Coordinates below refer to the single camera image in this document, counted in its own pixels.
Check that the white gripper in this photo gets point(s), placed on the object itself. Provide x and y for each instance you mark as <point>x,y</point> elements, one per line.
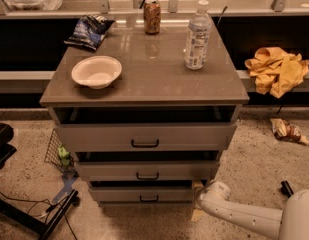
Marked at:
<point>201,197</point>

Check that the grey bottom drawer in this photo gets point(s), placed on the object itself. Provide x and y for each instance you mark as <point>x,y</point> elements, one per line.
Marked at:
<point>142,194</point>

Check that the grey drawer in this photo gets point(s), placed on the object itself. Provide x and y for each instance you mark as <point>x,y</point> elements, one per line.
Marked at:
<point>147,170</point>
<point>142,194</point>
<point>146,137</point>

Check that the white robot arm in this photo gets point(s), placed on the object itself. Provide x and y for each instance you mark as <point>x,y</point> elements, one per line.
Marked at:
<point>290,223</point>

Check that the grey middle drawer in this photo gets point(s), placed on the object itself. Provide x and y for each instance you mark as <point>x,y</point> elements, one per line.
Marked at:
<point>147,170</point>

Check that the grey top drawer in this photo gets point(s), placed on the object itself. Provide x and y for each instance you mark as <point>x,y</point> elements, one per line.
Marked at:
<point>146,137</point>

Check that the grey drawer cabinet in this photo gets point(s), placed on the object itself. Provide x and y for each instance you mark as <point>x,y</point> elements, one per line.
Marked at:
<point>154,87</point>

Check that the black bar right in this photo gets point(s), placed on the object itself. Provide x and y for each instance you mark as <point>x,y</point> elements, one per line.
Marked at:
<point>286,189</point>

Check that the brown snack wrapper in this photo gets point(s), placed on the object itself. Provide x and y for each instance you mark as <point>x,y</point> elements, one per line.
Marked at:
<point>285,131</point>

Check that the green object in basket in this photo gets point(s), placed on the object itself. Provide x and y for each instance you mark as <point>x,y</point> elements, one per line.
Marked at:
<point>64,155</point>

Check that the yellow cloth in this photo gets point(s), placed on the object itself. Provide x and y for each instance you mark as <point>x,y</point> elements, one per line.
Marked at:
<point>275,71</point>

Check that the black stand leg left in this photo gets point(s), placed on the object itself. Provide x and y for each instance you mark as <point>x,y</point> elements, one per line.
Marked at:
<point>44,230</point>

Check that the white paper bowl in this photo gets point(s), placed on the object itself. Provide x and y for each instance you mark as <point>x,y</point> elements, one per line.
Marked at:
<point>96,72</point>

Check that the clear plastic water bottle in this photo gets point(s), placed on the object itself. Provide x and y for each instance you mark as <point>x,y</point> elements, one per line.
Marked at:
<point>197,38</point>

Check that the orange soda can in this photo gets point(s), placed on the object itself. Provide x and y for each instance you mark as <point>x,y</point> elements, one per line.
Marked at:
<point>152,16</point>

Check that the blue chip bag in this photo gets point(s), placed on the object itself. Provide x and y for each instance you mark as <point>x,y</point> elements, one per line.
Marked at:
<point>90,31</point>

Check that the black chair base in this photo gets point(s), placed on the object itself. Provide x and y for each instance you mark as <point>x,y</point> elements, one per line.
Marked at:
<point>6,150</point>

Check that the wire mesh basket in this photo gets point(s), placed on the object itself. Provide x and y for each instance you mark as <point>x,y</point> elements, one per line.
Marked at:
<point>51,155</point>

